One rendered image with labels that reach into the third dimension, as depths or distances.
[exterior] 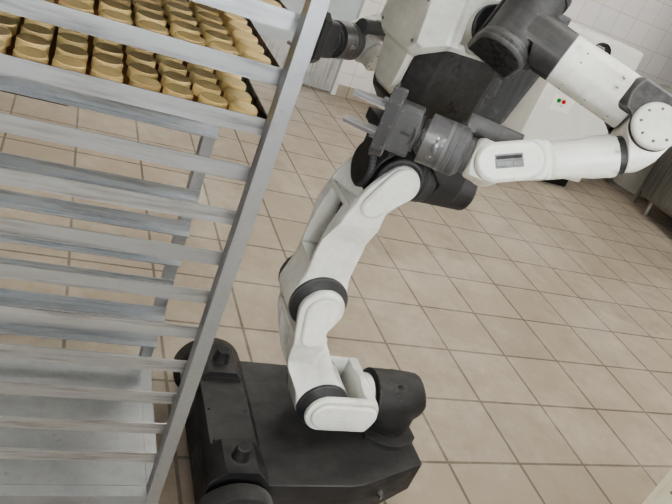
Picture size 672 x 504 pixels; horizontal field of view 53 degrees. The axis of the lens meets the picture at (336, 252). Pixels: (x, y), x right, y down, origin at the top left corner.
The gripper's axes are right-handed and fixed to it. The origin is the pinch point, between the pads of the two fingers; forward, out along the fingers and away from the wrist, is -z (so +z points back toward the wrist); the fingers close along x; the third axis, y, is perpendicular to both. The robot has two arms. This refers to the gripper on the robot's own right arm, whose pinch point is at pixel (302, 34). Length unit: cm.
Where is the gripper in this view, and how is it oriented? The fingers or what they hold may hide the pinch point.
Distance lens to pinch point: 159.1
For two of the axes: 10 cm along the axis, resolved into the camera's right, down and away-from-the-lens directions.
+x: 3.5, -8.3, -4.5
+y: 6.9, 5.5, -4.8
